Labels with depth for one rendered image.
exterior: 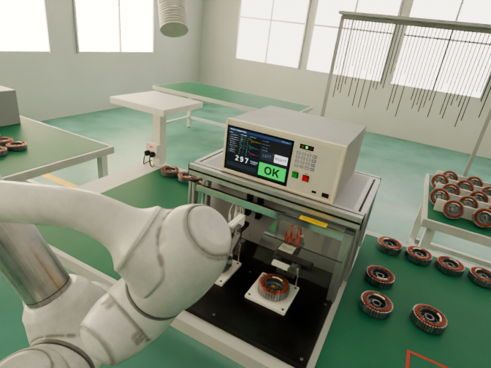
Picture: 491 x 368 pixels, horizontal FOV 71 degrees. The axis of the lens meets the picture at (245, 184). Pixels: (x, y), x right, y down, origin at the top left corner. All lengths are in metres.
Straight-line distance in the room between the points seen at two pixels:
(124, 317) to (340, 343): 0.82
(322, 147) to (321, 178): 0.10
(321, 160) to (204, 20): 7.86
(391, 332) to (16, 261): 1.11
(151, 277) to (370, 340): 0.95
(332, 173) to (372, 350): 0.57
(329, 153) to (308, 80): 6.60
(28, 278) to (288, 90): 7.32
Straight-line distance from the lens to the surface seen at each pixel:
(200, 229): 0.41
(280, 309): 1.22
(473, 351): 1.44
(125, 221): 0.46
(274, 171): 1.21
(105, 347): 0.55
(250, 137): 1.22
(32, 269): 0.86
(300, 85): 7.76
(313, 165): 1.16
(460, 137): 7.51
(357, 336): 1.28
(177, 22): 2.14
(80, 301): 0.88
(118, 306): 0.55
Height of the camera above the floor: 1.62
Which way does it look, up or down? 24 degrees down
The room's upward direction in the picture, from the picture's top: 7 degrees clockwise
